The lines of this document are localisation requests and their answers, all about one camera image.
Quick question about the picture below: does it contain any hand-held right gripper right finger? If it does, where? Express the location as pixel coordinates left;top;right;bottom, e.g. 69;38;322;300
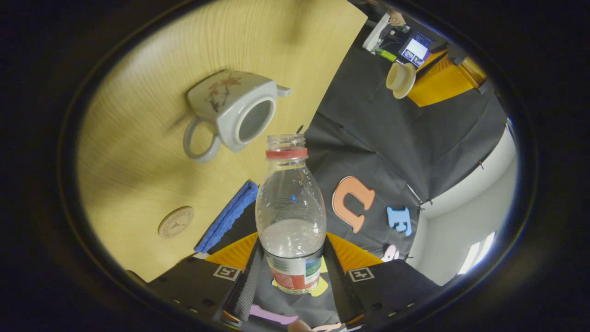
323;232;443;326

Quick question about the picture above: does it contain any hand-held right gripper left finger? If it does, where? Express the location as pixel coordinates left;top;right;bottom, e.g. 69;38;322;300
147;232;265;323

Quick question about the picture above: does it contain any clear plastic water bottle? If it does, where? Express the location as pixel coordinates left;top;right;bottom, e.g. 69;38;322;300
255;134;327;295

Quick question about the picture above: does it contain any round wooden coaster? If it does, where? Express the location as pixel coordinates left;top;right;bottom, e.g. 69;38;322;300
158;206;195;238

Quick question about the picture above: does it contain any white ceramic teacup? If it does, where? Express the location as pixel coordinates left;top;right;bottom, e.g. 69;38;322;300
183;70;293;163

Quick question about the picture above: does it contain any computer monitor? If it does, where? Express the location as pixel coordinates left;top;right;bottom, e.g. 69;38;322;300
399;32;434;69

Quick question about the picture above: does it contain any blue folded towel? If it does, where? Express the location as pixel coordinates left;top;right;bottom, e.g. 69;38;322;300
194;180;259;254

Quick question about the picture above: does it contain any ceiling light panel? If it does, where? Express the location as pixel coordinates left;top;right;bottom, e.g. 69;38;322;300
456;231;496;276

